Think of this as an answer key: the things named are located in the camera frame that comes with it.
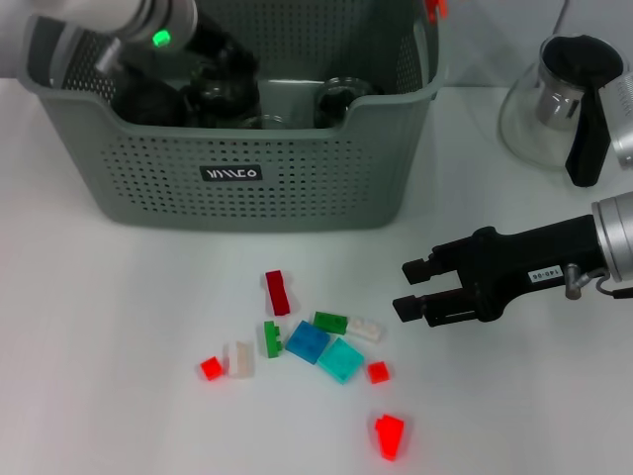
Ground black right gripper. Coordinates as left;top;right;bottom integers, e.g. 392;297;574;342
393;215;613;329

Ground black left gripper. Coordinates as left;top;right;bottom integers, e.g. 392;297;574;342
182;19;259;93

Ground glass jar dark lid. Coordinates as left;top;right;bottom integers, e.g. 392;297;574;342
190;63;261;108

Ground small red toy brick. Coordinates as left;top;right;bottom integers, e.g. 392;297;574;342
200;355;225;381
365;360;391;386

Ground teal square toy brick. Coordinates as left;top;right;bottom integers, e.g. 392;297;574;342
316;336;366;386

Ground red sloped toy brick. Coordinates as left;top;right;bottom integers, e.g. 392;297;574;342
374;413;407;462

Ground grey-green perforated storage basket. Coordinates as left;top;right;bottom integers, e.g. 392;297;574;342
22;0;449;234

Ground small black clay teapot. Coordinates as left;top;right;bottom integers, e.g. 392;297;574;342
113;73;185;128

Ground blue square toy brick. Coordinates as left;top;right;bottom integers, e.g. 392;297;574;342
285;320;331;366

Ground long dark red brick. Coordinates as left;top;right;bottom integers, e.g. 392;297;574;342
265;269;292;317

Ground small green toy brick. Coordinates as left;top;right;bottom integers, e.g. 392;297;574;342
261;320;288;360

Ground translucent white toy brick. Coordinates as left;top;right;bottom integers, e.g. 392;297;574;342
225;339;257;380

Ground left wrist connector cable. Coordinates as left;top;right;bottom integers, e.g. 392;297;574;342
96;38;126;75

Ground glass teapot black handle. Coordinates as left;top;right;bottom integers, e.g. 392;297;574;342
497;33;630;188

